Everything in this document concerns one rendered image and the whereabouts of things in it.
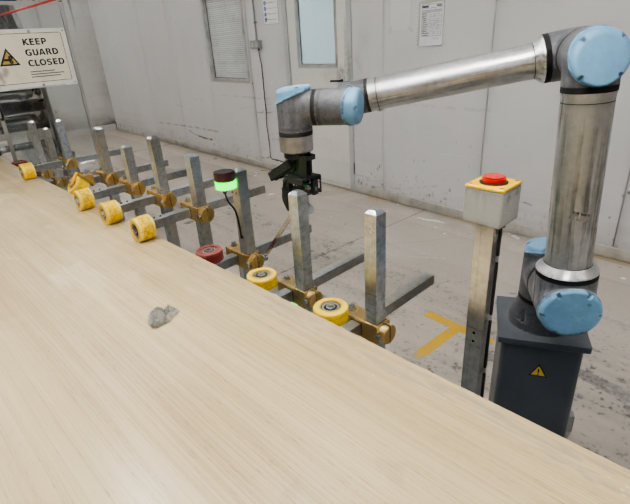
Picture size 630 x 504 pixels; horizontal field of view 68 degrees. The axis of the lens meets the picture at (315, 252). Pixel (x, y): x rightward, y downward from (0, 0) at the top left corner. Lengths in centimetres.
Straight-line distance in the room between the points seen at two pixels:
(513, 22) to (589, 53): 254
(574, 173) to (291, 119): 68
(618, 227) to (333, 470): 310
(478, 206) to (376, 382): 36
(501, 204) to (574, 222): 47
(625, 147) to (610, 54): 232
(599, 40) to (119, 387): 116
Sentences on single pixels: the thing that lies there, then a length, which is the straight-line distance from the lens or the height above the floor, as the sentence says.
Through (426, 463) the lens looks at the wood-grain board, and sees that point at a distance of 75.
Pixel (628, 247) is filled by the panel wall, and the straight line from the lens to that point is 364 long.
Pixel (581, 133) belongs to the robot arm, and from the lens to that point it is 122.
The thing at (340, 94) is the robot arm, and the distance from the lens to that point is 120.
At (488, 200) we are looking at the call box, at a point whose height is 120.
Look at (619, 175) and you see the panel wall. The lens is 353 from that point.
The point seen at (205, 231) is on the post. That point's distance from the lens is 164.
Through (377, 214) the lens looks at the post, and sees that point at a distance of 101.
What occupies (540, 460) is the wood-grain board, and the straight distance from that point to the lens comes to 79.
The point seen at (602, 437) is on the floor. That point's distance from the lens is 223.
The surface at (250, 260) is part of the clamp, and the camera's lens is 143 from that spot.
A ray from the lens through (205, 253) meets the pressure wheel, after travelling 140.
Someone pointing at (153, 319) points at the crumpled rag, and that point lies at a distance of 112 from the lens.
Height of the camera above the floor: 147
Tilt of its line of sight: 25 degrees down
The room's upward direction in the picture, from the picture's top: 4 degrees counter-clockwise
